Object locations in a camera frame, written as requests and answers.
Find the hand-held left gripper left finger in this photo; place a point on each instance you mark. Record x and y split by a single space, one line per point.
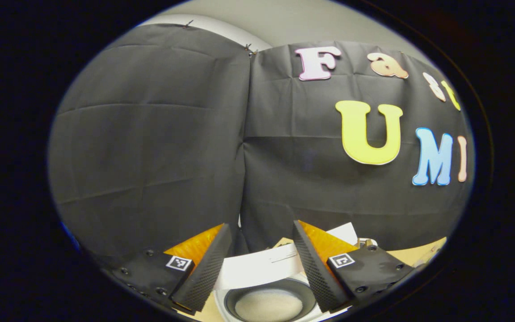
208 268

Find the white rice cooker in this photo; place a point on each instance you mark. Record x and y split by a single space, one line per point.
257 268

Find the cream toaster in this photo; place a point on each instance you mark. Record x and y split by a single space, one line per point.
367 243

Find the white rice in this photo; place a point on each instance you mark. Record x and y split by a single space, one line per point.
268 306

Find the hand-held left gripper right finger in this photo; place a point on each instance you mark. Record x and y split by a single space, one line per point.
315 273

